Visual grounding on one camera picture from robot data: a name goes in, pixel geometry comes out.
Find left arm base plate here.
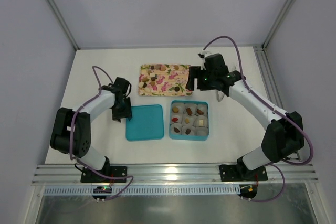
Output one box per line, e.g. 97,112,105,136
80,165,128,183

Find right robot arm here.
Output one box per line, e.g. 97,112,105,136
194,54,304,180

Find floral serving tray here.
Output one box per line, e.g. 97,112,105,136
138,64,193,97

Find metal tongs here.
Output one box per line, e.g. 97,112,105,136
216,90,225,102

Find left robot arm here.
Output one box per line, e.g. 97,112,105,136
50,77,164,178

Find teal tin lid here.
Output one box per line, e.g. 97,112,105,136
125,104,164,142

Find aluminium rail frame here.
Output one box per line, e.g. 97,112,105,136
32,162,318,185

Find tan ridged chocolate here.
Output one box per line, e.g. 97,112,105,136
172,107,179,113

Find brown square chocolate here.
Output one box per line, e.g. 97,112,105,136
186,108,193,115

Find slotted cable duct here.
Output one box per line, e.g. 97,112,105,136
44,184,240,196

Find brown oval chocolate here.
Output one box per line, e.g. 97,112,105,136
197,109,204,115

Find teal tin box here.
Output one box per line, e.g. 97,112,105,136
169,100,210,142

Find white paper cup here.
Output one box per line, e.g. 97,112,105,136
182,114,197,126
184,103,197,116
172,102,185,114

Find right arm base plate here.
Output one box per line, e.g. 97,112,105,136
219,164,268,182

